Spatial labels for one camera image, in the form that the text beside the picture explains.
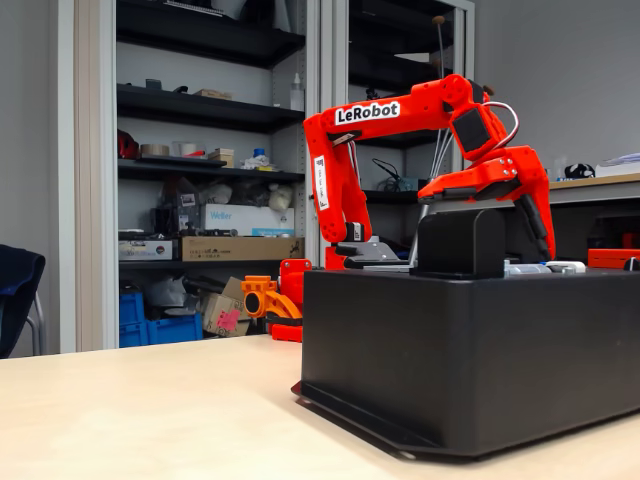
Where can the clear tape roll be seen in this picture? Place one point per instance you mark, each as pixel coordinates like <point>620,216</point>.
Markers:
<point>187,149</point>

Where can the black and white headset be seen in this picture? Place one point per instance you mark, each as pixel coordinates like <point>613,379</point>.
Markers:
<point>580,171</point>

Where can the grey metal shelving cabinet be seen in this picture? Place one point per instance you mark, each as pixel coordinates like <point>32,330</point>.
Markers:
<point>95,150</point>
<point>335,50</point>

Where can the white plastic bag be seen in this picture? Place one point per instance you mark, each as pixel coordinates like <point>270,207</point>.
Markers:
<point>281,197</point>

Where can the flat beige box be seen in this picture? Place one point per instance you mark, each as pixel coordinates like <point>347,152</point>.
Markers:
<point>212,94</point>

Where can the white crumpled cloth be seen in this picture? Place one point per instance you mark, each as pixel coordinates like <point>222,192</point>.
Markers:
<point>257,162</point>

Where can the small cardboard box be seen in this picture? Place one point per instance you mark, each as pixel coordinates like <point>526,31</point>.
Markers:
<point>222,157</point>

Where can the clear plastic bottle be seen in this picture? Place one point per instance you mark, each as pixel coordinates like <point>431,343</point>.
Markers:
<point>297,95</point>

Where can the red robot arm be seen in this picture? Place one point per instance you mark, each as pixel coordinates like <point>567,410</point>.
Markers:
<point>345,165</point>

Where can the black and silver knob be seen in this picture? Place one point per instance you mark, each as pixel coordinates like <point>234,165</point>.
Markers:
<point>565,266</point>

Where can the cardboard box with pink sticker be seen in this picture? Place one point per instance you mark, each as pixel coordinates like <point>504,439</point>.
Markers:
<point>225,317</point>

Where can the white Weller box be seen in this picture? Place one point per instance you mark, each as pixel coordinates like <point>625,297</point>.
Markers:
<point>250,217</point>

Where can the wooden workbench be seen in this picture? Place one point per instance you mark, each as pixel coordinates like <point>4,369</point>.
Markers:
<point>610,187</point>

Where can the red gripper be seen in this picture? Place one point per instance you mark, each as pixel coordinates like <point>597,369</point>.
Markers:
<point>482,175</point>

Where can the long brown cardboard box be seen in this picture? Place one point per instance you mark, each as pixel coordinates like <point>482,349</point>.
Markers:
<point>240,248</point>

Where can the dark blue chair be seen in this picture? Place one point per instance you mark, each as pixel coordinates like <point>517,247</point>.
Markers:
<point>17,290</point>

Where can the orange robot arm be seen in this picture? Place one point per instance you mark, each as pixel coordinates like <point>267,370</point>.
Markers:
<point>260,295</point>

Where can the black rounded post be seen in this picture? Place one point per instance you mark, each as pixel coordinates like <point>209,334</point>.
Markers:
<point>460,245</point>

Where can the small printed white box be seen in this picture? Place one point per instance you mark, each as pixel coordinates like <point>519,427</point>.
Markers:
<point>145,250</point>

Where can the blue plastic crate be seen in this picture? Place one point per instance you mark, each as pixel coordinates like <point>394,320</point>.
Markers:
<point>175,330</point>
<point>131,320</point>

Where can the brown tape roll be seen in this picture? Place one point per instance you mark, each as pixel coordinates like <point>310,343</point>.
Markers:
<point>154,150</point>

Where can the red rounded object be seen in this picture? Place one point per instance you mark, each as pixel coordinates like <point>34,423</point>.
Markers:
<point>127,147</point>

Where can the thin stick with brown ball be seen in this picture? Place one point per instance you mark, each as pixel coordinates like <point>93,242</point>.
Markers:
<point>438,19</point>

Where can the black task board box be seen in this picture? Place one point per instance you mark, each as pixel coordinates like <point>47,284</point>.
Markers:
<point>450,350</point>

